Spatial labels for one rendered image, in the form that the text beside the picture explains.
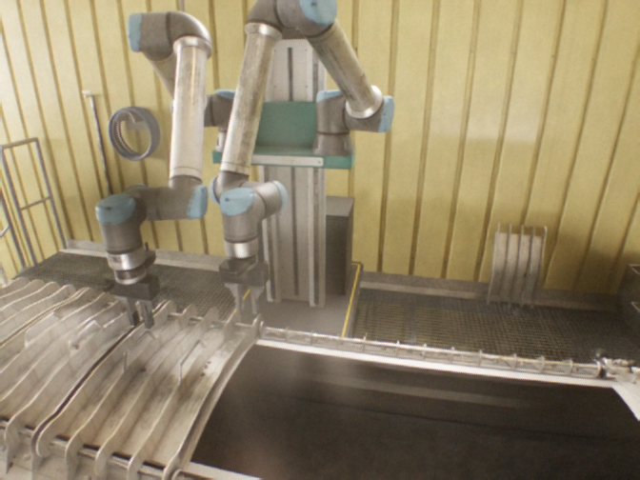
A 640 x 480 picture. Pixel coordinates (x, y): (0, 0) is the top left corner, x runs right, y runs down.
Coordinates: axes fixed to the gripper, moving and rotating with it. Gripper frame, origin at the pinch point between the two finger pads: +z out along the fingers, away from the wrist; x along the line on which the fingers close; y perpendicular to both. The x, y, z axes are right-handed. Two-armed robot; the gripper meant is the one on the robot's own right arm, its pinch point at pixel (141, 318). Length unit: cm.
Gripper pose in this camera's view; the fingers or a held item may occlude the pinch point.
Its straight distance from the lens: 115.0
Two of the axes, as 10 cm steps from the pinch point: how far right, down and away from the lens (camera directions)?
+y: -2.1, 4.1, -8.9
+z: 0.0, 9.1, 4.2
